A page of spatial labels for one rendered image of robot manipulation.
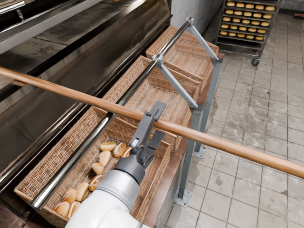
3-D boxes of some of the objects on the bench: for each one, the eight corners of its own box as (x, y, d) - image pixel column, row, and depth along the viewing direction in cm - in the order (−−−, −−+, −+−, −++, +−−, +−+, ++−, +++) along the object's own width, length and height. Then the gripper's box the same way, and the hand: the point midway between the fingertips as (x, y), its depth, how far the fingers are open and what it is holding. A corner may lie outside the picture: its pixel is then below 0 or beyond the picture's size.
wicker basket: (144, 81, 183) (144, 51, 164) (168, 51, 220) (170, 23, 201) (201, 96, 169) (207, 65, 150) (216, 61, 206) (223, 33, 187)
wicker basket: (35, 217, 104) (9, 190, 85) (100, 135, 141) (92, 102, 122) (125, 265, 90) (118, 246, 71) (171, 159, 127) (174, 128, 108)
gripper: (102, 142, 43) (149, 82, 58) (116, 196, 60) (149, 139, 74) (136, 155, 41) (176, 89, 55) (140, 207, 58) (170, 146, 72)
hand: (159, 121), depth 64 cm, fingers open, 11 cm apart
